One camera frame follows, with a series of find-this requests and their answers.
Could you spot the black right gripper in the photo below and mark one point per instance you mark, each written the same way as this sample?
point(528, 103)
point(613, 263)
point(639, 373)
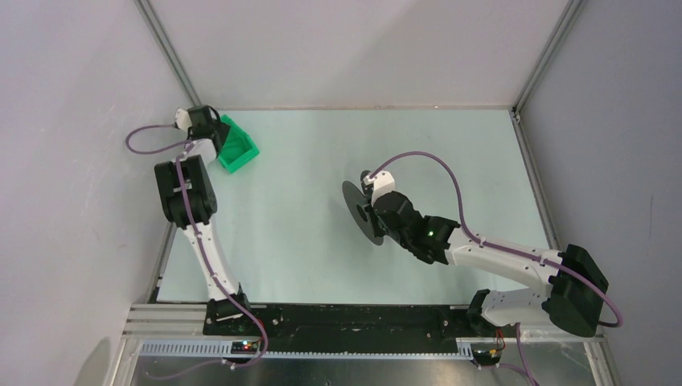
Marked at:
point(376, 228)

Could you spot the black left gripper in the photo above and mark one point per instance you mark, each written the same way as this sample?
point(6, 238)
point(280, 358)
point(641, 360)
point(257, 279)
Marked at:
point(223, 129)

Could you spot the dark grey cable spool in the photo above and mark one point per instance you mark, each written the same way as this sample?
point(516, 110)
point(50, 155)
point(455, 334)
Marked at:
point(358, 205)

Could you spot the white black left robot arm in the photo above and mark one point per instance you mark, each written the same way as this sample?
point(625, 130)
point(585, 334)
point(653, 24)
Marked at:
point(189, 202)

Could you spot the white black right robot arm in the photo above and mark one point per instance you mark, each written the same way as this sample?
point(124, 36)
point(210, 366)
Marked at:
point(565, 288)

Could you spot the green plastic bin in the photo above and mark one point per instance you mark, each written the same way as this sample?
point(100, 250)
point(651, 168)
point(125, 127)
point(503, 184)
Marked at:
point(238, 149)

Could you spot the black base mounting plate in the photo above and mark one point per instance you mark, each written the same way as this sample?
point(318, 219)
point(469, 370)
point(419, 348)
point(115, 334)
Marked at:
point(336, 328)

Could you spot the right controller circuit board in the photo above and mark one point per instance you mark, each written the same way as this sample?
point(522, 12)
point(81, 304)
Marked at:
point(486, 358)

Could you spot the controller circuit board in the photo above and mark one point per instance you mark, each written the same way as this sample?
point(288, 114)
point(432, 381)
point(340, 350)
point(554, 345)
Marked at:
point(244, 347)
point(486, 358)

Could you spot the left controller circuit board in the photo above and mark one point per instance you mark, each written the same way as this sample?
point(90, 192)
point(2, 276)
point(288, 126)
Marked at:
point(244, 347)

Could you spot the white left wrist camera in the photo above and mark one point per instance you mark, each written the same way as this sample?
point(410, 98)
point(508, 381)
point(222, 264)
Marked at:
point(182, 120)

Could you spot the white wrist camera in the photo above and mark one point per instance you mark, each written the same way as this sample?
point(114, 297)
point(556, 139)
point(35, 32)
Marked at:
point(375, 187)
point(182, 120)

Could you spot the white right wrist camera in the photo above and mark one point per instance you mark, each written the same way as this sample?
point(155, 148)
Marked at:
point(375, 187)

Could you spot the aluminium frame rail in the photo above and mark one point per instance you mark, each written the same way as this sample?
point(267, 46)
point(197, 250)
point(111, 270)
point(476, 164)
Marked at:
point(163, 40)

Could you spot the slotted white cable duct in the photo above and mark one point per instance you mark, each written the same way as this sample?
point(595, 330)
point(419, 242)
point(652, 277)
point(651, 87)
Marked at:
point(221, 350)

